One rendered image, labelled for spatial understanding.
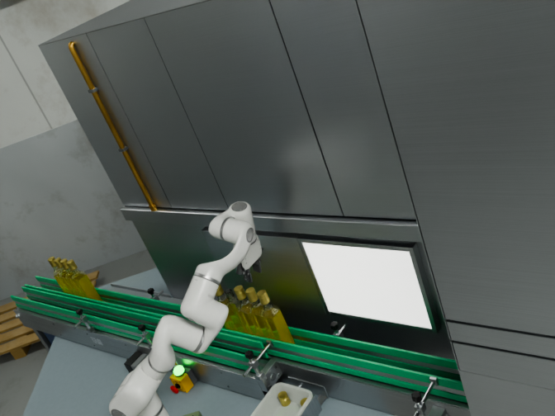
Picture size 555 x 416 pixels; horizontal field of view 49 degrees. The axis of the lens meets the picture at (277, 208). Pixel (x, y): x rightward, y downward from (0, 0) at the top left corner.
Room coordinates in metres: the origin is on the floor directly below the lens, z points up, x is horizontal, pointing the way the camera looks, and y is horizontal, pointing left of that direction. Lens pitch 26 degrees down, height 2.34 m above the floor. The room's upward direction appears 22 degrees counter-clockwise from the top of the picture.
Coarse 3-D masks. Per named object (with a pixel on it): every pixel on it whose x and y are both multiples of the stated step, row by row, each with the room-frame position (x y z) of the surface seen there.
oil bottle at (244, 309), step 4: (240, 304) 1.88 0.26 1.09; (248, 304) 1.86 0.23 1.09; (240, 308) 1.86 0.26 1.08; (244, 308) 1.85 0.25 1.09; (248, 308) 1.85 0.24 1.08; (240, 312) 1.87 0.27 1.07; (244, 312) 1.85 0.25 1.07; (248, 312) 1.84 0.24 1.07; (240, 316) 1.87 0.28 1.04; (244, 316) 1.86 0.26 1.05; (248, 316) 1.84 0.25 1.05; (244, 320) 1.87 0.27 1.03; (248, 320) 1.85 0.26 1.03; (252, 320) 1.84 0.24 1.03; (244, 324) 1.87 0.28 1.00; (248, 324) 1.86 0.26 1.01; (252, 324) 1.84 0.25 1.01; (248, 328) 1.87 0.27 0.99; (252, 328) 1.85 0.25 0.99; (248, 332) 1.87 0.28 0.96; (252, 332) 1.86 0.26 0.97; (256, 332) 1.84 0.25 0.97
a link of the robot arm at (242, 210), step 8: (232, 208) 1.74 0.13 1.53; (240, 208) 1.73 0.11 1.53; (248, 208) 1.73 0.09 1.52; (216, 216) 1.71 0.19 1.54; (224, 216) 1.70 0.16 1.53; (232, 216) 1.71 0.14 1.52; (240, 216) 1.71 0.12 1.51; (248, 216) 1.71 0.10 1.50; (216, 224) 1.68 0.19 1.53; (216, 232) 1.67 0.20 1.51; (224, 240) 1.67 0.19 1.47
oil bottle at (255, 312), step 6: (252, 306) 1.84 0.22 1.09; (258, 306) 1.82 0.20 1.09; (252, 312) 1.82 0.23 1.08; (258, 312) 1.81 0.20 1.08; (252, 318) 1.83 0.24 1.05; (258, 318) 1.81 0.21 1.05; (258, 324) 1.82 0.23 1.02; (264, 324) 1.80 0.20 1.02; (258, 330) 1.83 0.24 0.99; (264, 330) 1.81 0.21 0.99; (264, 336) 1.82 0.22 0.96
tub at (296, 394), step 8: (280, 384) 1.68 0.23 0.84; (272, 392) 1.67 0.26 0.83; (288, 392) 1.66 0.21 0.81; (296, 392) 1.63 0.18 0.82; (304, 392) 1.61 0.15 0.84; (264, 400) 1.64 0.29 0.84; (272, 400) 1.65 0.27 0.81; (296, 400) 1.64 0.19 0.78; (256, 408) 1.62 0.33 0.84; (264, 408) 1.62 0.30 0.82; (272, 408) 1.64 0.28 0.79; (280, 408) 1.65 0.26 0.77; (288, 408) 1.63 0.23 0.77; (296, 408) 1.62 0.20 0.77; (304, 408) 1.53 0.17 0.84
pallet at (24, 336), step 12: (96, 276) 4.58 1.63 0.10; (0, 312) 4.62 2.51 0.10; (12, 312) 4.53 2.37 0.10; (0, 324) 4.40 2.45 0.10; (12, 324) 4.32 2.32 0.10; (0, 336) 4.21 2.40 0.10; (12, 336) 4.14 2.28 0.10; (24, 336) 4.10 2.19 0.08; (36, 336) 3.99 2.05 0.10; (0, 348) 4.03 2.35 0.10; (12, 348) 3.96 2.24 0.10; (24, 348) 3.98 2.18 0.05
